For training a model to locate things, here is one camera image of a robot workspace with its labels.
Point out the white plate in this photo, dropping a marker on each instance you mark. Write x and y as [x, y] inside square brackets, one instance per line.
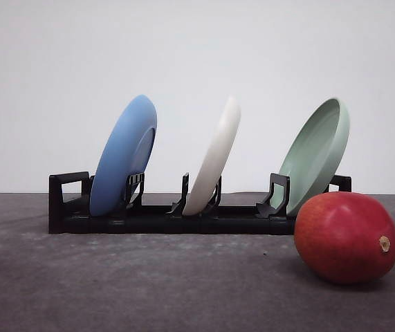
[205, 184]

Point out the red pomegranate fruit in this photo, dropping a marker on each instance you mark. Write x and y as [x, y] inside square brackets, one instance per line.
[345, 237]

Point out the blue plate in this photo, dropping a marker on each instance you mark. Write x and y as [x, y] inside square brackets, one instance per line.
[125, 155]

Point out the green plate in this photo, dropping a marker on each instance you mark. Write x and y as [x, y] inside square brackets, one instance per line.
[313, 157]

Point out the black dish rack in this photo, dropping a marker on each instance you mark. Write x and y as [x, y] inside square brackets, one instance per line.
[70, 211]

